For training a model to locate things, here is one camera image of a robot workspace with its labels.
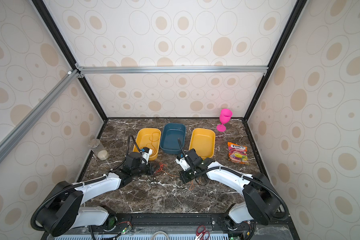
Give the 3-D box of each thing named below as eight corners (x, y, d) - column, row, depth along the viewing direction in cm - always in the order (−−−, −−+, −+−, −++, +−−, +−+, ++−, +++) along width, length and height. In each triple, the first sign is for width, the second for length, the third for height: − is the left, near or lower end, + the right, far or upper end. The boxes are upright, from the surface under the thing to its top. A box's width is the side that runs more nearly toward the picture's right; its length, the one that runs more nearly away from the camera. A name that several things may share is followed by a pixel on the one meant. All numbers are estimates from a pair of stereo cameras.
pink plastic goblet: (217, 131, 114) (221, 117, 102) (215, 123, 120) (219, 108, 108) (228, 131, 114) (233, 117, 102) (226, 123, 120) (230, 108, 108)
